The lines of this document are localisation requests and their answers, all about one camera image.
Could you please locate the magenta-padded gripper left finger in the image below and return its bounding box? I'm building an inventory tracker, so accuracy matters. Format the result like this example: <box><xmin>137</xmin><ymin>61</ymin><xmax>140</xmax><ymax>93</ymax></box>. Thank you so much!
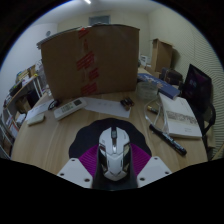
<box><xmin>55</xmin><ymin>143</ymin><xmax>100</xmax><ymax>190</ymax></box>

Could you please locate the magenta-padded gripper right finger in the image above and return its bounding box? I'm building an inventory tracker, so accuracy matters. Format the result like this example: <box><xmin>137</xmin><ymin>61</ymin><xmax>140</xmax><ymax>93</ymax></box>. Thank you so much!
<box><xmin>128</xmin><ymin>143</ymin><xmax>173</xmax><ymax>189</ymax></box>

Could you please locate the white gaming computer mouse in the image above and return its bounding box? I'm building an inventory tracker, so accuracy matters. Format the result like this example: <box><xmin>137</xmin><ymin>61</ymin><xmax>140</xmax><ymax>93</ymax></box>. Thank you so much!
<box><xmin>97</xmin><ymin>125</ymin><xmax>132</xmax><ymax>183</ymax></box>

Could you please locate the black scalloped mouse pad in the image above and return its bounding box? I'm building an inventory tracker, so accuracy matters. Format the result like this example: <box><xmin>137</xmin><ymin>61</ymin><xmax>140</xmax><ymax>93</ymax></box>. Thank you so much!
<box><xmin>68</xmin><ymin>117</ymin><xmax>153</xmax><ymax>168</ymax></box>

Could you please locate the black marker pen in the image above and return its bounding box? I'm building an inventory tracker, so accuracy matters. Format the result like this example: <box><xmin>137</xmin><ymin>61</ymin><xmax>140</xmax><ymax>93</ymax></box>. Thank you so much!
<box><xmin>148</xmin><ymin>123</ymin><xmax>188</xmax><ymax>157</ymax></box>

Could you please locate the white book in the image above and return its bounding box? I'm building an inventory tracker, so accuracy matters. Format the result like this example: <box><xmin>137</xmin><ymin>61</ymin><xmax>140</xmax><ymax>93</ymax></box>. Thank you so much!
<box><xmin>158</xmin><ymin>92</ymin><xmax>203</xmax><ymax>140</ymax></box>

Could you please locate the white remote control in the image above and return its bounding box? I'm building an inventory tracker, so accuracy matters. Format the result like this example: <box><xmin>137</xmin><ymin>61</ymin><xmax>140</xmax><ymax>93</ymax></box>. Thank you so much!
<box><xmin>53</xmin><ymin>98</ymin><xmax>88</xmax><ymax>122</ymax></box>

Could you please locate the black office chair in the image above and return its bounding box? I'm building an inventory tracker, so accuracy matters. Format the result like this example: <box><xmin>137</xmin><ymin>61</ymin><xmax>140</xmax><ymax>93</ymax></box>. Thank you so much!
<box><xmin>194</xmin><ymin>103</ymin><xmax>218</xmax><ymax>151</ymax></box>

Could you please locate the small black round object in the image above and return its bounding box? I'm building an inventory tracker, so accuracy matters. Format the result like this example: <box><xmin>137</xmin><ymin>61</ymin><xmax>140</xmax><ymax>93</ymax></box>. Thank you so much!
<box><xmin>47</xmin><ymin>99</ymin><xmax>61</xmax><ymax>111</ymax></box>

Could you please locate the white paper sheet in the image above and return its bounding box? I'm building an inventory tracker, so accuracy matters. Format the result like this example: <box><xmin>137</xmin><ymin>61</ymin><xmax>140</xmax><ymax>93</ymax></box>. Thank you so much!
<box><xmin>81</xmin><ymin>96</ymin><xmax>132</xmax><ymax>119</ymax></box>
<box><xmin>24</xmin><ymin>98</ymin><xmax>54</xmax><ymax>123</ymax></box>

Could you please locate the small brown battery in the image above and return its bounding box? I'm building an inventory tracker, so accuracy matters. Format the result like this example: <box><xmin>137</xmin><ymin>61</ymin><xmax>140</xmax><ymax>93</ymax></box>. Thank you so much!
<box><xmin>119</xmin><ymin>98</ymin><xmax>131</xmax><ymax>111</ymax></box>
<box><xmin>124</xmin><ymin>96</ymin><xmax>135</xmax><ymax>107</ymax></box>

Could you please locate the clear plastic container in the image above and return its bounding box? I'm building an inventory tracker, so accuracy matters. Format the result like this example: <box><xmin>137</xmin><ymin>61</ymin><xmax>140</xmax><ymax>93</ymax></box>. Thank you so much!
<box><xmin>136</xmin><ymin>81</ymin><xmax>159</xmax><ymax>101</ymax></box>

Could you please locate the blue book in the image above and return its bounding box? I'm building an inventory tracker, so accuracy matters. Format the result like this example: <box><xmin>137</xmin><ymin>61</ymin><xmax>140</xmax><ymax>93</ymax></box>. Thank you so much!
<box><xmin>137</xmin><ymin>72</ymin><xmax>182</xmax><ymax>100</ymax></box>

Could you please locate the cluttered wooden side desk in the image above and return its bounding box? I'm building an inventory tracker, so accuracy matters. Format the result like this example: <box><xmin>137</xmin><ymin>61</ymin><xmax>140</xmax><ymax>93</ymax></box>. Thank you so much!
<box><xmin>3</xmin><ymin>64</ymin><xmax>44</xmax><ymax>108</ymax></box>

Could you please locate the large brown cardboard box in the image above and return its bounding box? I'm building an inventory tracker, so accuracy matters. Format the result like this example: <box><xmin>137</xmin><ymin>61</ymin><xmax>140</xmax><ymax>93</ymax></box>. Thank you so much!
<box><xmin>36</xmin><ymin>23</ymin><xmax>141</xmax><ymax>101</ymax></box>

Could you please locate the small brown cardboard box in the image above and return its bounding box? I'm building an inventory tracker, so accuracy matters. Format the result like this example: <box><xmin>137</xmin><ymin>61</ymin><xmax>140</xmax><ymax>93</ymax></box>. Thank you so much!
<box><xmin>150</xmin><ymin>38</ymin><xmax>174</xmax><ymax>74</ymax></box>

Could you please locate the clear looped cable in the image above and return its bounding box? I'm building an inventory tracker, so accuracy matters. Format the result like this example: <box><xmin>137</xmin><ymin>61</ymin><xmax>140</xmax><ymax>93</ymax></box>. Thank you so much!
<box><xmin>143</xmin><ymin>96</ymin><xmax>171</xmax><ymax>134</ymax></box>

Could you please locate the wall air vent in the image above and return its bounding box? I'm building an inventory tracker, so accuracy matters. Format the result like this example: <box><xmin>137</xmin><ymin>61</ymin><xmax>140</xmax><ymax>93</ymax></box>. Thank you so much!
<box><xmin>88</xmin><ymin>14</ymin><xmax>111</xmax><ymax>27</ymax></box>

